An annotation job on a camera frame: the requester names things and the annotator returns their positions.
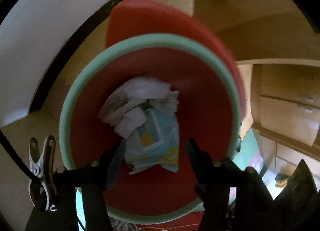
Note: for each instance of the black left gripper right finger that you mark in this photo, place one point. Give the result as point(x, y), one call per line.
point(211, 187)

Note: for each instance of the light blue tissue pack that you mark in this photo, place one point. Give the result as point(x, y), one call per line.
point(156, 142)

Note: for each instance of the white tissue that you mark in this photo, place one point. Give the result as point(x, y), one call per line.
point(123, 109)

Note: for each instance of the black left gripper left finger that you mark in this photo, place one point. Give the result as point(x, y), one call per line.
point(102, 175)

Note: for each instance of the silver metal spring clamp left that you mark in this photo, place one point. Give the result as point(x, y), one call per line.
point(42, 190)

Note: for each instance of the red trash bin green rim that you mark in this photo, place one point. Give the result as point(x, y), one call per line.
point(208, 111)

